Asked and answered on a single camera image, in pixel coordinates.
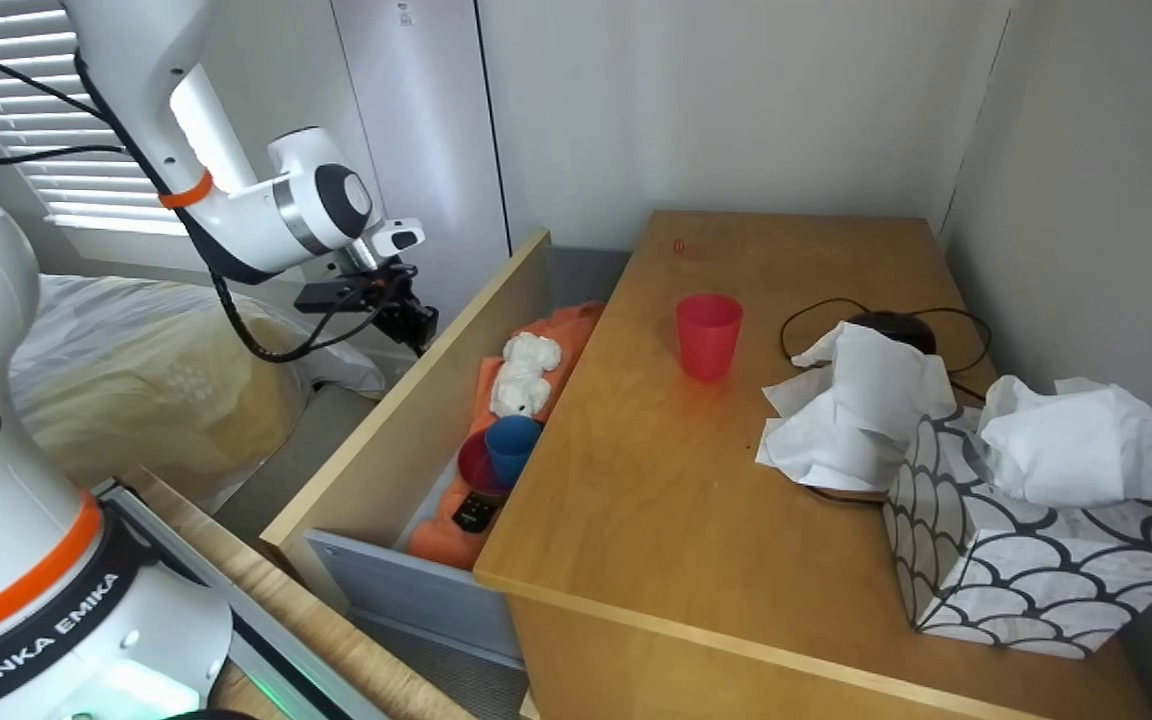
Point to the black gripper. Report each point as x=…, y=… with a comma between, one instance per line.
x=386, y=295

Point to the light wooden drawer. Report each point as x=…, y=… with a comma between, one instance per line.
x=348, y=528

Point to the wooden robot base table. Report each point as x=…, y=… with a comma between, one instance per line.
x=354, y=653

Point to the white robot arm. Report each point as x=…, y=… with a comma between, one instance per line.
x=92, y=620

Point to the black remote in drawer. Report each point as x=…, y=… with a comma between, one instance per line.
x=473, y=515

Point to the orange cloth in drawer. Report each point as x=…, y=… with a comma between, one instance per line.
x=437, y=538

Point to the white plush toy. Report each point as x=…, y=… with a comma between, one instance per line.
x=521, y=387

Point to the white bed with bedding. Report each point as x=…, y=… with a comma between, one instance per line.
x=145, y=372

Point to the red plastic cup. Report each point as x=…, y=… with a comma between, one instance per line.
x=711, y=332

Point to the wooden nightstand cabinet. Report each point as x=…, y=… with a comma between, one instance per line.
x=657, y=572

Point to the white window blinds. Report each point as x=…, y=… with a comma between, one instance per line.
x=56, y=142

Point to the crumpled white tissue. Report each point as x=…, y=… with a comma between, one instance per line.
x=851, y=408

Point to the scale-patterned tissue box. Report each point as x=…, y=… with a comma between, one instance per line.
x=987, y=570

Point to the silver metal base frame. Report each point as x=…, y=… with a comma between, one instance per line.
x=269, y=669

